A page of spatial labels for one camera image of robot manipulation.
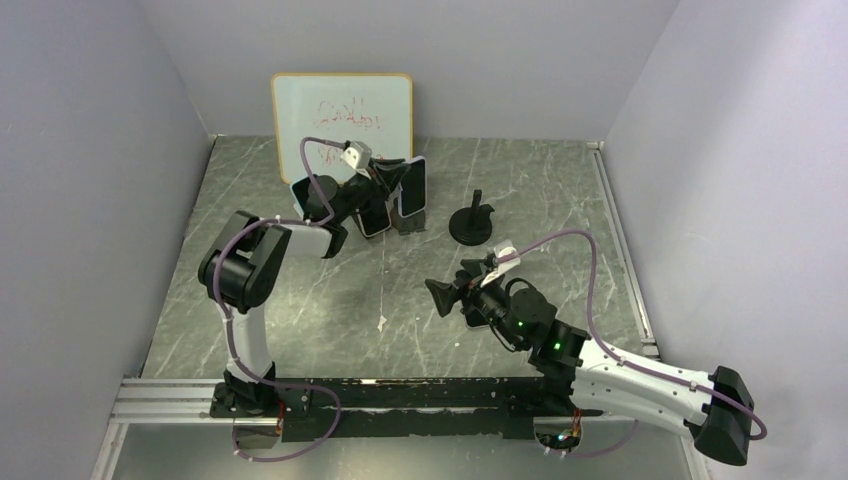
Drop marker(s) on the phone with lilac case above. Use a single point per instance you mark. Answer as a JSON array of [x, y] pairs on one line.
[[412, 197]]

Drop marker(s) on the phone with pink case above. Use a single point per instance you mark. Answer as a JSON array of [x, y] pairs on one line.
[[475, 320]]

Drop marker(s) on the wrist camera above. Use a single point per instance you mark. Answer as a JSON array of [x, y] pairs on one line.
[[357, 156], [504, 256]]

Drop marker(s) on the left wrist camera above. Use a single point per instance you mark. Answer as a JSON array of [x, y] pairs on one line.
[[357, 156]]

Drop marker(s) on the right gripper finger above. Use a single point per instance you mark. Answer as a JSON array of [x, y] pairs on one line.
[[446, 295], [476, 271]]

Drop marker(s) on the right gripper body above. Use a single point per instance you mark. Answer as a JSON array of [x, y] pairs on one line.
[[490, 298]]

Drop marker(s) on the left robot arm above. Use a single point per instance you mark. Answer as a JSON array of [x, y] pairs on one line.
[[240, 269]]

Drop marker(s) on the black round base phone holder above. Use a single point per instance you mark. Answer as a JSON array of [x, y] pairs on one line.
[[472, 225]]

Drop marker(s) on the yellow framed whiteboard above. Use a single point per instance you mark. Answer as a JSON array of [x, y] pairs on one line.
[[374, 108]]

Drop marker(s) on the dark grey metal phone stand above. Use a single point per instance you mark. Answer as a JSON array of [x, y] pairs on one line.
[[411, 224]]

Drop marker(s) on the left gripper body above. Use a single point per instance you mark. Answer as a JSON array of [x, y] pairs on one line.
[[359, 190]]

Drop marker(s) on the phone with blue case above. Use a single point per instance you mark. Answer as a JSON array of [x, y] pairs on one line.
[[300, 191]]

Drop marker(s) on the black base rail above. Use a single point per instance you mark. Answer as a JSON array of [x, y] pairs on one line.
[[304, 410]]

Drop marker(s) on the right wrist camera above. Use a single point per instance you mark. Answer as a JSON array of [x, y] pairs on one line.
[[504, 256]]

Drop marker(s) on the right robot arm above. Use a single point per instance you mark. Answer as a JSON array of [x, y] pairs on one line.
[[713, 410]]

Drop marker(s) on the phone with beige case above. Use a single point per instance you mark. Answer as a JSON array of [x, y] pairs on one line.
[[373, 218]]

